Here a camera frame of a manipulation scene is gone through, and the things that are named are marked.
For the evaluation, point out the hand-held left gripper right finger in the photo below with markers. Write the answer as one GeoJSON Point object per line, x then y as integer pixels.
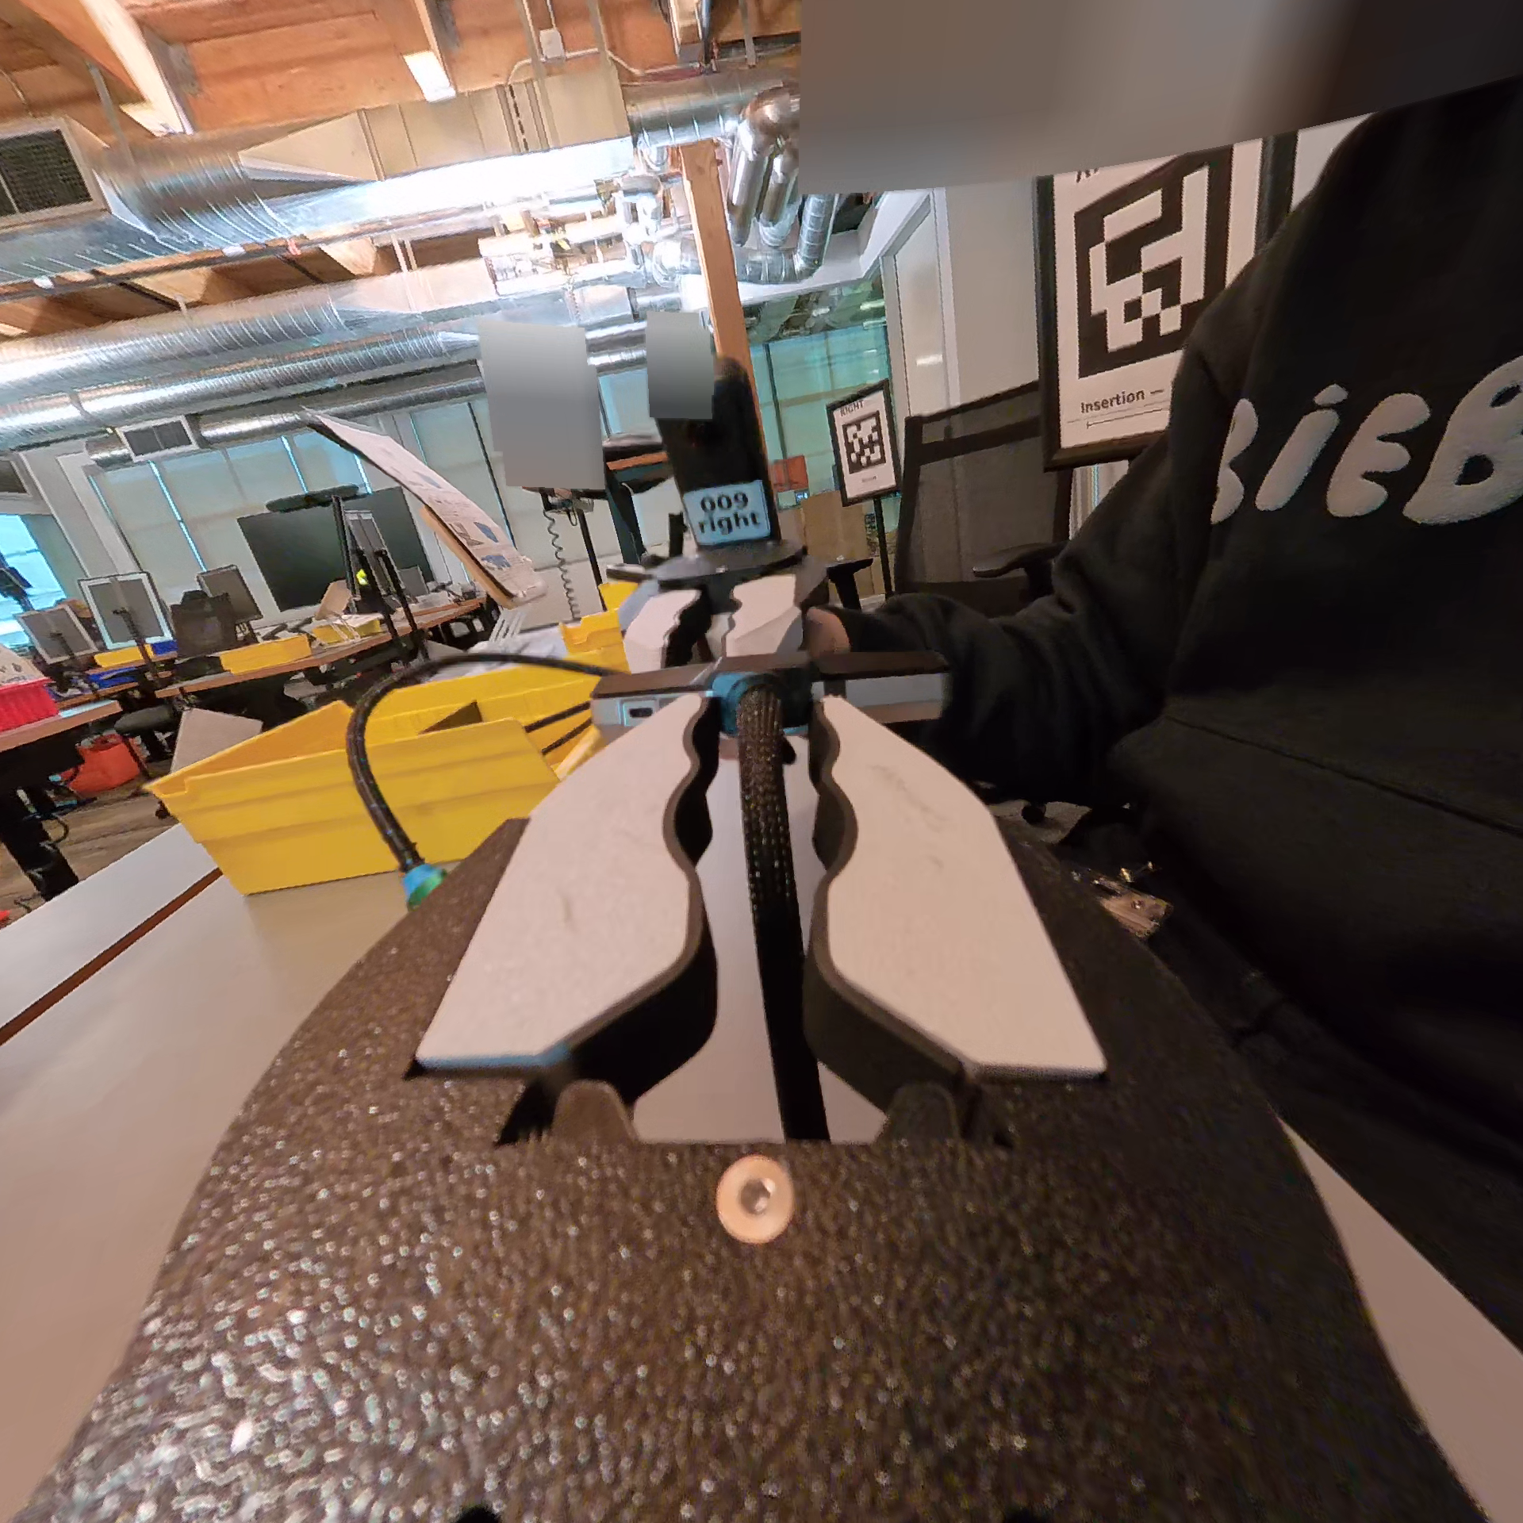
{"type": "Point", "coordinates": [953, 940]}

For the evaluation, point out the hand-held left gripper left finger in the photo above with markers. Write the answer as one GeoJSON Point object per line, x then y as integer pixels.
{"type": "Point", "coordinates": [583, 929]}

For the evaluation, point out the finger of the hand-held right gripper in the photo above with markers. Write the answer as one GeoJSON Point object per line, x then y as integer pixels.
{"type": "Point", "coordinates": [666, 625]}
{"type": "Point", "coordinates": [768, 619]}

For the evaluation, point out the black switch box with button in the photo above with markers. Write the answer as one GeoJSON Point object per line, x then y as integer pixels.
{"type": "Point", "coordinates": [893, 697]}

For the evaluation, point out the person's right forearm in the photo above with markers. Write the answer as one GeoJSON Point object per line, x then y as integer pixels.
{"type": "Point", "coordinates": [1013, 643]}

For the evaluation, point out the person's right hand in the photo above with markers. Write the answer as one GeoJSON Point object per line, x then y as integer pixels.
{"type": "Point", "coordinates": [829, 632]}

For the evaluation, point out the yellow plastic bin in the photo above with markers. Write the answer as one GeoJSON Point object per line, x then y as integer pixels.
{"type": "Point", "coordinates": [601, 632]}
{"type": "Point", "coordinates": [298, 833]}

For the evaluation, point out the small framed marker poster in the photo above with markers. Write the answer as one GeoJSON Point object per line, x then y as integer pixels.
{"type": "Point", "coordinates": [866, 442]}

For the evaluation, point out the wooden instruction board stand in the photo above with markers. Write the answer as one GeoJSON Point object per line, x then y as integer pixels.
{"type": "Point", "coordinates": [476, 536]}

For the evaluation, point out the black computer monitor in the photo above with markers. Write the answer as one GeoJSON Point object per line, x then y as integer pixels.
{"type": "Point", "coordinates": [298, 559]}

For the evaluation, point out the person's black hoodie torso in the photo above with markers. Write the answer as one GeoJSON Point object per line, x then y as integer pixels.
{"type": "Point", "coordinates": [1368, 773]}

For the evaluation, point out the large framed marker poster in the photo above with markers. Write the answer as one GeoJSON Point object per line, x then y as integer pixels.
{"type": "Point", "coordinates": [1143, 262]}

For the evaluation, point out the tablet on stand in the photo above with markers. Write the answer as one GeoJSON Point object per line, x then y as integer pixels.
{"type": "Point", "coordinates": [122, 607]}

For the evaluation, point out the red plastic bin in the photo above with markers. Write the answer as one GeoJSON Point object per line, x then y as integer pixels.
{"type": "Point", "coordinates": [26, 708]}

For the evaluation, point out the grey duct air vent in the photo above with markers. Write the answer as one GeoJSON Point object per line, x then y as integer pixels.
{"type": "Point", "coordinates": [48, 173]}

